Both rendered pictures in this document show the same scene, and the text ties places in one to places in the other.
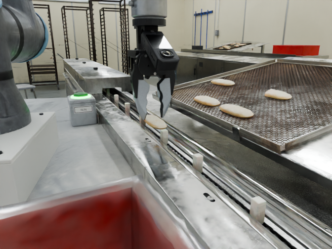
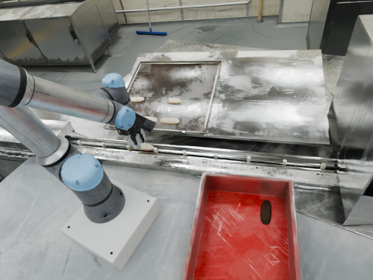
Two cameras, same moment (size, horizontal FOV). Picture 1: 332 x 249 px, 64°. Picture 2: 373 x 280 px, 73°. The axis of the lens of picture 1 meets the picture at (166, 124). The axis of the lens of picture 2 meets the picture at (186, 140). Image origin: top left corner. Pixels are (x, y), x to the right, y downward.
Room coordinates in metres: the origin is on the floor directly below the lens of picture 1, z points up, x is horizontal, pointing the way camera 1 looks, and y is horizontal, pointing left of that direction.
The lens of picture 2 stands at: (-0.18, 0.46, 1.69)
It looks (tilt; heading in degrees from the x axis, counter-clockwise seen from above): 44 degrees down; 317
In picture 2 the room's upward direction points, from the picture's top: 12 degrees counter-clockwise
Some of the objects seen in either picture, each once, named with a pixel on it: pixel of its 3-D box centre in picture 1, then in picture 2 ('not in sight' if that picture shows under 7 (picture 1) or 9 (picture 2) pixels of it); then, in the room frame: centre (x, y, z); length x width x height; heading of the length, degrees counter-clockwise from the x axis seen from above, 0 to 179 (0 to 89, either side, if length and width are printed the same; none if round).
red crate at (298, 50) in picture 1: (295, 50); not in sight; (3.91, -1.84, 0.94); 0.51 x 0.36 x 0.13; 28
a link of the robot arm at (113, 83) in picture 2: not in sight; (115, 89); (0.60, 0.04, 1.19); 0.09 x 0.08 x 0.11; 90
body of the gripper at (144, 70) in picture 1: (148, 49); (127, 120); (0.61, 0.04, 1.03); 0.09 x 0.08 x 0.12; 24
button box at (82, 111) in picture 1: (83, 115); not in sight; (0.75, 0.24, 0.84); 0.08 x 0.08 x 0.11; 24
